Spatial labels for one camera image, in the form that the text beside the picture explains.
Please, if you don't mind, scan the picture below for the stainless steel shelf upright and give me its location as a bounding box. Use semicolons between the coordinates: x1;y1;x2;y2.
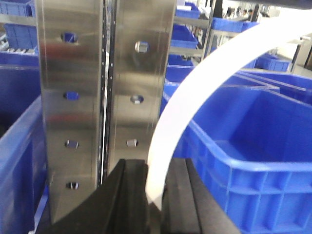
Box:
35;0;176;223

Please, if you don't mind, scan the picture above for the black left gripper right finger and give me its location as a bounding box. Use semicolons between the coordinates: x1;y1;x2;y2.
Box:
160;158;241;234

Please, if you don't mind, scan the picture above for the blue bin at left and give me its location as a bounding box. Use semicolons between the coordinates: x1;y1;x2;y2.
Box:
0;65;47;234

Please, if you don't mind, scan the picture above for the blue bin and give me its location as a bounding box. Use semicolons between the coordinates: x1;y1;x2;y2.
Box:
174;72;312;234
0;65;47;234

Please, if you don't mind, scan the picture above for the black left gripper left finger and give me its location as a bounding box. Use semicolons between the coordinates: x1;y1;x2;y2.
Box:
42;159;149;234

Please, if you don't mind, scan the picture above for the white curved PVC pipe clamp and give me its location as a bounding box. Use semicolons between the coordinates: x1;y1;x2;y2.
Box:
145;10;312;210

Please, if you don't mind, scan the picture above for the blue bin at right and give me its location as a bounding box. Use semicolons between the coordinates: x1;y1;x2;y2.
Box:
174;72;312;234

